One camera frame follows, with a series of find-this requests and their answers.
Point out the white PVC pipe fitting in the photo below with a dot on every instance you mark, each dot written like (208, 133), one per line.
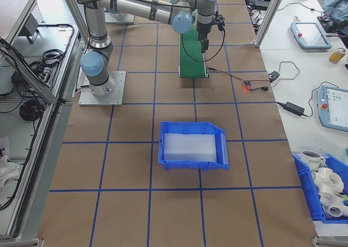
(327, 180)
(331, 203)

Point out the grey teach pendant lit screen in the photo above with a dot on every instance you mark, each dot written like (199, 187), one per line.
(334, 108)

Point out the blue bin with pipe fittings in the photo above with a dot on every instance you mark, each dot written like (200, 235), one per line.
(307, 192)

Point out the grey teach pendant dark screen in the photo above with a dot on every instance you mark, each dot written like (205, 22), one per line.
(310, 34)

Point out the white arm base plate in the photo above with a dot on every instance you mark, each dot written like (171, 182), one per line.
(125, 19)
(117, 94)

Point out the aluminium V-shaped frame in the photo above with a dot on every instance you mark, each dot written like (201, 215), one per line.
(32, 79)

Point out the blue plastic bin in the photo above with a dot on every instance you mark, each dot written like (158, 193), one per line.
(190, 165)

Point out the white cloth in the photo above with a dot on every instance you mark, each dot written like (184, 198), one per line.
(6, 170)

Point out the small green object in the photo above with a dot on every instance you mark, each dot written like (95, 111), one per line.
(345, 200)

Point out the grey metal box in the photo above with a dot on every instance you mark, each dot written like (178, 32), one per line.
(30, 26)

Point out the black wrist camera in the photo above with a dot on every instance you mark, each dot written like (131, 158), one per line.
(219, 21)

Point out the person in light blue shirt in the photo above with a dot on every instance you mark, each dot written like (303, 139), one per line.
(338, 2)

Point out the silver table corner bracket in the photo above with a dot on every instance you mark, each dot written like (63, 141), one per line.
(330, 241)

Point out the small black box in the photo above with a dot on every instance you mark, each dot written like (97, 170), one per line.
(273, 75)

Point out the green belt conveyor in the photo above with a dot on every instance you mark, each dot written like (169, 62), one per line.
(191, 59)

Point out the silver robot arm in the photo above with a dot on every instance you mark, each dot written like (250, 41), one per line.
(136, 6)

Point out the black electronics box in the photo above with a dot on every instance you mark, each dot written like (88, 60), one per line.
(327, 25)

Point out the white foam block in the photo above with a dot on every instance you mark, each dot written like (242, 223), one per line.
(190, 146)

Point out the small black device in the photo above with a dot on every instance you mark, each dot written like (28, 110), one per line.
(16, 78)

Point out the black power adapter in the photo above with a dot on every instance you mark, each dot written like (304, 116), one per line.
(293, 107)

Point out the white mug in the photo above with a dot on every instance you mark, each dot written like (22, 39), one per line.
(311, 161)

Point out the black barrel connector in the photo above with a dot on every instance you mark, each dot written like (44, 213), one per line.
(263, 88)

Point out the aluminium profile post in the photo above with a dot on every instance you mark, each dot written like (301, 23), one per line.
(267, 15)

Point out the small black circuit board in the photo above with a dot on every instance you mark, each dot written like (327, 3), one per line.
(247, 83)

